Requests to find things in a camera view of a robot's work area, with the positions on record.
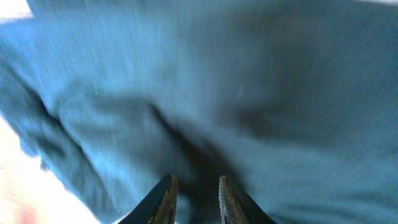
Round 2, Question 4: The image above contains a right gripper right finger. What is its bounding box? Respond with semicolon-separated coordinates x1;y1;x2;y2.
218;175;276;224

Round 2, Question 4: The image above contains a dark navy t-shirt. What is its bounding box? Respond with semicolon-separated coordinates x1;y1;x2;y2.
1;1;397;223

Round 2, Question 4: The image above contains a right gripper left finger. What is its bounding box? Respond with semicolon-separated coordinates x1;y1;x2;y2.
118;175;178;224

